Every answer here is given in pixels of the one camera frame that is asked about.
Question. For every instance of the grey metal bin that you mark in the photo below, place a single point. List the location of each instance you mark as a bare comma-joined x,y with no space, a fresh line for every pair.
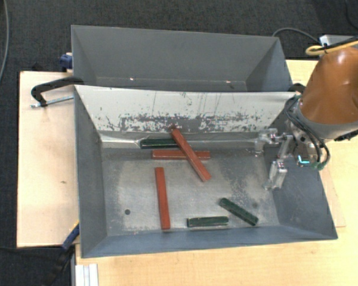
143,189

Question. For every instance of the dark green flat block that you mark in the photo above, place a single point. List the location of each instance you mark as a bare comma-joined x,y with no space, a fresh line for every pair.
156,143
207,221
238,211

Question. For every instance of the red-brown flat block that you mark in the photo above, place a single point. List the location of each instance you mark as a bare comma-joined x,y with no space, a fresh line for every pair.
194,159
163,198
167,154

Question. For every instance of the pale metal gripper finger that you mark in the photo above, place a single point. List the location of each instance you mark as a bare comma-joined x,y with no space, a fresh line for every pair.
270,137
277,173

